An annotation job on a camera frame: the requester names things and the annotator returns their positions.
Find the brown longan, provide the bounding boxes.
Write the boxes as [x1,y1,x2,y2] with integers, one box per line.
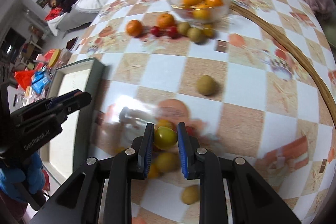
[177,22,191,36]
[181,185,201,205]
[187,27,205,44]
[154,152,180,173]
[197,75,218,96]

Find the blue gloved hand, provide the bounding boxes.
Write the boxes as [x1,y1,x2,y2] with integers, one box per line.
[1,152,45,202]

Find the blue snack packet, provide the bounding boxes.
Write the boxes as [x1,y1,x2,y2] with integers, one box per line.
[31,68,51,95]

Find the yellow lid jar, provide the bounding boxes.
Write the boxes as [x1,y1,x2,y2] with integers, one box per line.
[44,49,61,68]

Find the green box lid tray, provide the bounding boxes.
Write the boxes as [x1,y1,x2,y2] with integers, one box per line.
[41,57,105,184]

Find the left mandarin orange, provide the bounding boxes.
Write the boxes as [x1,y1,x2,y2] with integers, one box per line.
[125,19,143,37]

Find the mandarin orange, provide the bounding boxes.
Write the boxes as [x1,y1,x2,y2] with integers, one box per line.
[157,13,175,29]
[125,19,143,37]

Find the red cherry tomato left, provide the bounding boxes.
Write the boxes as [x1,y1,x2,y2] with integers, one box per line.
[150,26,162,38]

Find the red hawthorn fruit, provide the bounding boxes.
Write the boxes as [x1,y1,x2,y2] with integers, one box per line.
[166,26,179,39]

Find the right mandarin orange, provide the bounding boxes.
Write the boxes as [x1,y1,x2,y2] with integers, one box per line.
[157,13,175,29]

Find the brown longan front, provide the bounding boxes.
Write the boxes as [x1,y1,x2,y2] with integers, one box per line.
[187,27,205,44]

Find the yellow-brown cherry tomato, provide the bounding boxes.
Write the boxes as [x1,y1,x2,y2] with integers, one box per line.
[203,24,215,39]

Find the orange in bowl front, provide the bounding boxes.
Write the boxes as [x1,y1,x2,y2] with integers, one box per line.
[193,4,211,20]

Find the orange in bowl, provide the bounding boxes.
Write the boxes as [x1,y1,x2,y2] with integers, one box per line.
[205,0,224,7]
[193,4,211,20]
[182,0,201,7]

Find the orange in bowl left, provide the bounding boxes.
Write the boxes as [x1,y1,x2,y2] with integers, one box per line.
[182,0,201,7]

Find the long wooden stick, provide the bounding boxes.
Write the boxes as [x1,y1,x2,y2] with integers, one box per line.
[230,2,336,125]

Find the orange in bowl right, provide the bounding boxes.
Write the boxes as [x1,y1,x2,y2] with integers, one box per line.
[205,0,224,7]

